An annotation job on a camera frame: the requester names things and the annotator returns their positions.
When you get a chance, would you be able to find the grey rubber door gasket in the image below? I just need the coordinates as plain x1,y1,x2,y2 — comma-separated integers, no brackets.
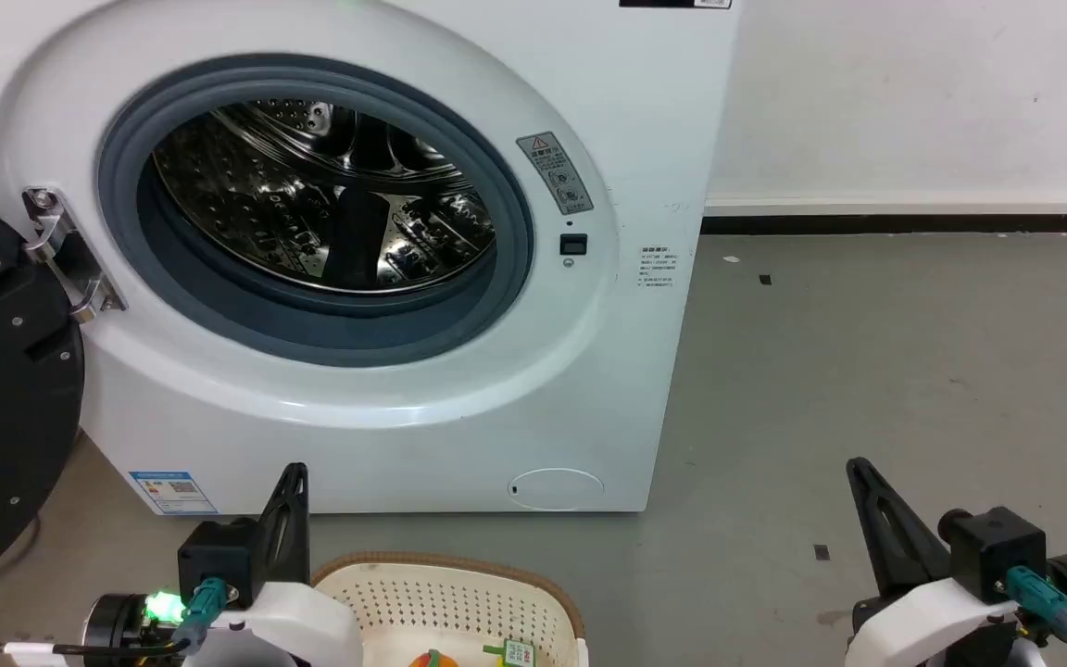
95,54,536,369

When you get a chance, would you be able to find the green toy block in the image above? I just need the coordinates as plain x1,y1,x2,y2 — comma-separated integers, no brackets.
483,638,536,667

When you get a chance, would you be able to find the teal cable connector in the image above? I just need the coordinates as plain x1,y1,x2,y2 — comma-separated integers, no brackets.
1004,566,1067,642
177,577,228,655

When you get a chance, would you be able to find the teal left cable connector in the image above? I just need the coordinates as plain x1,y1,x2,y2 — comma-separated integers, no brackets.
177,577,228,655

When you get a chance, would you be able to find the black skirting board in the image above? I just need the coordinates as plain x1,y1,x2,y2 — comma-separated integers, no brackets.
700,214,1067,235

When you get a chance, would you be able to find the stainless steel washing machine drum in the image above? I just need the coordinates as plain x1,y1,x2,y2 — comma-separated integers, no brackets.
151,99,498,296

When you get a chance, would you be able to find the teal right cable connector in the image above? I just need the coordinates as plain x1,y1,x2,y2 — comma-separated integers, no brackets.
1004,566,1067,642

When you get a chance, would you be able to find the cream plastic laundry basket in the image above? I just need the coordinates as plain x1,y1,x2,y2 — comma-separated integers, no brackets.
310,552,589,667

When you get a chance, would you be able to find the round white filter cover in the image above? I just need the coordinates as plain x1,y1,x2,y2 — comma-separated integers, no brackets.
508,467,606,511

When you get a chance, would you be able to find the small printed text label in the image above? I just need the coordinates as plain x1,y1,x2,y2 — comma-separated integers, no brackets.
639,245,679,291

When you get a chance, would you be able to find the chrome door hinge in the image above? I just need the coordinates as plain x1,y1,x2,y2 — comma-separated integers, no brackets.
21,187,126,324

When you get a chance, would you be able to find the black round washer door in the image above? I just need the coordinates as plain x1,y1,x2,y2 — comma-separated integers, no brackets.
0,184,86,605

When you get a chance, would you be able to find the grey warning sticker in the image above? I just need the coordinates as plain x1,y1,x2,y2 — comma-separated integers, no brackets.
516,132,595,217

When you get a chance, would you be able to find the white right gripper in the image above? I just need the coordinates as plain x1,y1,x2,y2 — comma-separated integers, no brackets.
846,457,1022,667

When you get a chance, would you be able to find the blue energy label sticker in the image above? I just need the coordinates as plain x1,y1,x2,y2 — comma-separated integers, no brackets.
129,471,219,516

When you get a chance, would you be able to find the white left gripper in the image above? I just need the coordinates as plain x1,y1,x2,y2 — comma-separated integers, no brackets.
195,462,365,667

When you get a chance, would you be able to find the white front-load washing machine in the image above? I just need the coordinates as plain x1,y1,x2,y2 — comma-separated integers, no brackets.
0,0,744,516

